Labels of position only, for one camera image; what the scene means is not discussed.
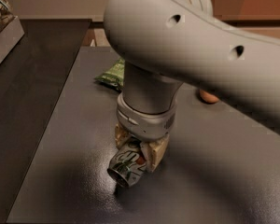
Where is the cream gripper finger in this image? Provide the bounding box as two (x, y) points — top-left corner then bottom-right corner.
(140, 134), (170, 173)
(115, 123), (131, 149)

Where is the silver green 7up can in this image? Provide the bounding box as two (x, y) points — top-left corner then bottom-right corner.
(107, 137), (147, 188)

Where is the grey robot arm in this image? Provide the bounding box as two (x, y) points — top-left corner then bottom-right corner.
(104, 0), (280, 141)

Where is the green chip bag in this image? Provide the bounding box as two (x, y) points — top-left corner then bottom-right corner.
(95, 58), (125, 91)

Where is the orange fruit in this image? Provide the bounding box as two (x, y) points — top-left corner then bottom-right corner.
(199, 90), (219, 104)

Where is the white snack display box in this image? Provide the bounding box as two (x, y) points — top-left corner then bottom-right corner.
(0, 16), (24, 64)

